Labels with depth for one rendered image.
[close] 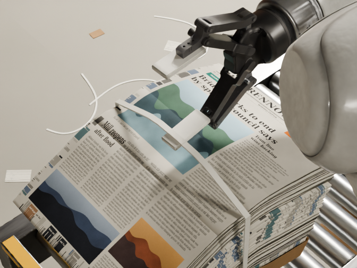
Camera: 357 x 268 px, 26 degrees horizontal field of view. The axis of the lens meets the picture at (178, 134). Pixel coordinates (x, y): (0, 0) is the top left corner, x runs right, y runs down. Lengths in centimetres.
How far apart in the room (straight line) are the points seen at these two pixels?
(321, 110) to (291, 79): 5
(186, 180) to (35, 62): 199
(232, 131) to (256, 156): 6
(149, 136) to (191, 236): 18
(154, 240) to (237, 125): 24
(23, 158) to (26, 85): 36
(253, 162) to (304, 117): 55
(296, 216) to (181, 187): 21
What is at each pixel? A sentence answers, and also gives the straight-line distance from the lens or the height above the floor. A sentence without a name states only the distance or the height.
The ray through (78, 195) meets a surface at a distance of 115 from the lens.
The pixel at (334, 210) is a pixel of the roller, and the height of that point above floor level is 80.
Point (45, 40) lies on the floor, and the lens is 314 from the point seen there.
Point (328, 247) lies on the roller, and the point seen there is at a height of 80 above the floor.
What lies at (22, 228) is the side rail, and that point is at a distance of 155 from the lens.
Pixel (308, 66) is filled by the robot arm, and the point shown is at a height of 166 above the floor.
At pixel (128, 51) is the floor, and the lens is 305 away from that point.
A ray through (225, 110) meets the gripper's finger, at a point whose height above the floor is 122.
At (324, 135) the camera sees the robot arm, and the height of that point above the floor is 163.
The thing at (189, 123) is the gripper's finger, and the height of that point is 123.
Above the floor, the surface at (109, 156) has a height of 117.
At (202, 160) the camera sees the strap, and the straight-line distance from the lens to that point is 108.
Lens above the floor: 205
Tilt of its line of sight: 48 degrees down
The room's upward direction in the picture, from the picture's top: straight up
